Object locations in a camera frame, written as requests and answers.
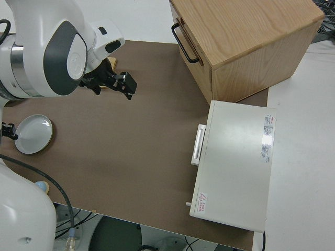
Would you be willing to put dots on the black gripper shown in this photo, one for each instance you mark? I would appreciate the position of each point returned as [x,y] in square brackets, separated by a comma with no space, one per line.
[104,77]
[8,130]

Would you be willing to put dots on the gray round plate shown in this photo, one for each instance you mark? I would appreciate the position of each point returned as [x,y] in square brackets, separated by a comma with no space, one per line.
[34,133]

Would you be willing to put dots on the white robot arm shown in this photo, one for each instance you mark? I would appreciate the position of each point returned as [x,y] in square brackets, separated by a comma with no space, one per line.
[31,52]

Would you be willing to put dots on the wooden mug tree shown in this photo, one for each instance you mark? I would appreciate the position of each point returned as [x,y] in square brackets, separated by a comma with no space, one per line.
[113,62]

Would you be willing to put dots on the blue lidded wooden jar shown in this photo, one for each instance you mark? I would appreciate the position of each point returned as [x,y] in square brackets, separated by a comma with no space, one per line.
[42,186]

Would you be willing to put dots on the wooden drawer cabinet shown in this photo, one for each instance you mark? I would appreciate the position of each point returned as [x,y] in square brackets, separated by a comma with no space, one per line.
[248,39]

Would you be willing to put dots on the white toaster oven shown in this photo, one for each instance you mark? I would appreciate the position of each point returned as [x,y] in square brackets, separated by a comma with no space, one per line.
[235,162]

